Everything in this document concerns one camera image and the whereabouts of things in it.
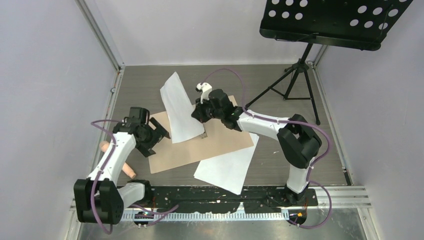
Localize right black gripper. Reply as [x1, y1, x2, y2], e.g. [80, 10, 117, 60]
[191, 96, 224, 124]

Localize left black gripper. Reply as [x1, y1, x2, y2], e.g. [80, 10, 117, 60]
[136, 117, 169, 157]

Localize brown cardboard folder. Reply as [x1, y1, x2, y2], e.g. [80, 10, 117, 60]
[147, 95, 255, 175]

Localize white paper sheets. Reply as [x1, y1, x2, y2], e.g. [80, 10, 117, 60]
[193, 133, 260, 195]

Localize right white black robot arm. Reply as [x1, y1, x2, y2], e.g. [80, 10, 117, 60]
[191, 84, 322, 205]

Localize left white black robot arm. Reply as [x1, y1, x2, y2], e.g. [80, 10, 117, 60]
[73, 107, 170, 226]

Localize silver folder clip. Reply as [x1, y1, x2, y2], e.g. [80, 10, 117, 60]
[200, 131, 208, 139]

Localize black music stand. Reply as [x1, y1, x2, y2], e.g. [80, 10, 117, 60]
[247, 0, 412, 125]

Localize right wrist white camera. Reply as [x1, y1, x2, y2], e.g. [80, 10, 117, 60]
[195, 82, 213, 104]

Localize beige handle tool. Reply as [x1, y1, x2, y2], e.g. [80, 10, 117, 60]
[99, 140, 137, 180]

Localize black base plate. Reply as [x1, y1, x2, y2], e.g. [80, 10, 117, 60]
[136, 186, 318, 214]

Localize aluminium frame rail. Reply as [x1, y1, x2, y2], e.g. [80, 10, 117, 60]
[69, 186, 373, 222]

